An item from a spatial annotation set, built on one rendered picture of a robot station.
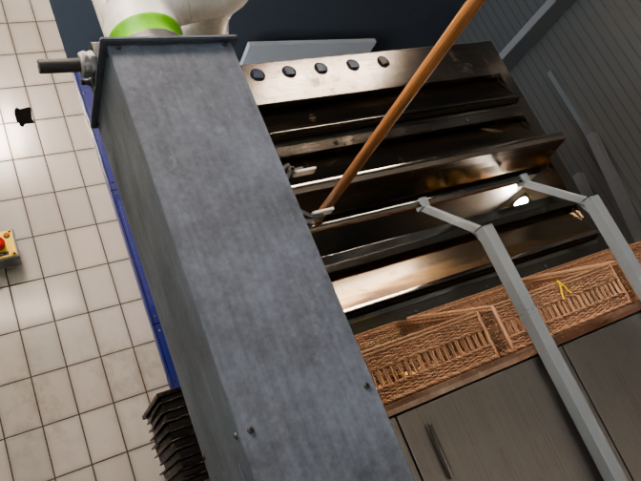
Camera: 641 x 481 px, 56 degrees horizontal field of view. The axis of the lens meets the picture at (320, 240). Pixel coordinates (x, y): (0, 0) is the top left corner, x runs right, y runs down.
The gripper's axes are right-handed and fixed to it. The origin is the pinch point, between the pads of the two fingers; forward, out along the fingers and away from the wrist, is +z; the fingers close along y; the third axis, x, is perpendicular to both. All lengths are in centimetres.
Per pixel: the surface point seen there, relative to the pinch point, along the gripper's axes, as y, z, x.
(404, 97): 1.7, 5.7, 43.6
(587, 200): 25, 91, 3
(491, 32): -198, 323, -180
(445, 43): 2, 6, 62
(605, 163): -37, 299, -135
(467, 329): 51, 30, -5
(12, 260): -21, -82, -50
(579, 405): 81, 44, 5
